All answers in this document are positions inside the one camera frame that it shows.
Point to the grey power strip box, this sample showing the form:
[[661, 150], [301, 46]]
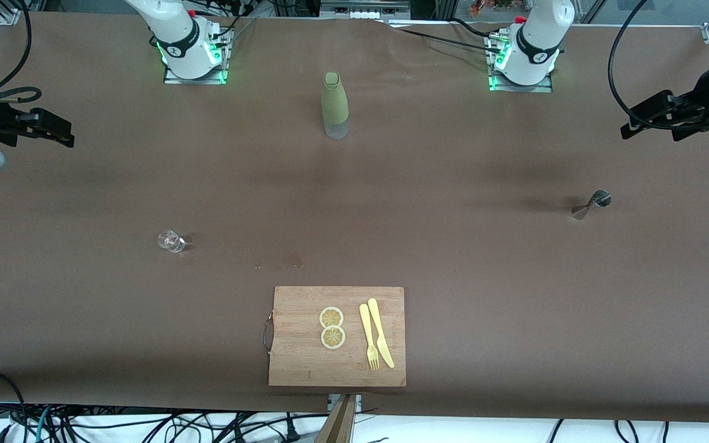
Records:
[[364, 11]]

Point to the steel jigger measuring cup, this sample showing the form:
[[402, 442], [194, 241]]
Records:
[[600, 198]]

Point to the yellow plastic knife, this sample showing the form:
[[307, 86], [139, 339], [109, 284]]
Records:
[[380, 338]]

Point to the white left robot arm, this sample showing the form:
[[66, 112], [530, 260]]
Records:
[[539, 37]]

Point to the lemon slice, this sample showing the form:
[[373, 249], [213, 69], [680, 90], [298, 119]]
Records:
[[331, 317], [333, 338]]

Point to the brown table cover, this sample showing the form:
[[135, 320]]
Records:
[[453, 258]]

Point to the wooden camera mount post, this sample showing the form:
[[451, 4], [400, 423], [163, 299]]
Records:
[[341, 424]]

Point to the olive green sleeved bottle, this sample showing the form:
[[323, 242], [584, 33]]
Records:
[[335, 101]]

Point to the yellow plastic fork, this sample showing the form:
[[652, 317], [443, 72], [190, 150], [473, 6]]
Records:
[[367, 329]]

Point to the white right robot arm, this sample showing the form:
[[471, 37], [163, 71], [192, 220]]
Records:
[[176, 37]]

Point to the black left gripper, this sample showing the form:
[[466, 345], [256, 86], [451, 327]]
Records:
[[707, 104]]

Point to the clear glass cup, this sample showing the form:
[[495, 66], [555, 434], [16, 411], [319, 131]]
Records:
[[171, 241]]

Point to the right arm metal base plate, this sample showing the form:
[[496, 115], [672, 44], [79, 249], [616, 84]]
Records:
[[224, 58]]

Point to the wooden cutting board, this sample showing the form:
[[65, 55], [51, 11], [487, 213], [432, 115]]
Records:
[[299, 363]]

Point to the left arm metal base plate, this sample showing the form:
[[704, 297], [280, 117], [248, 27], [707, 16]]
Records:
[[495, 80]]

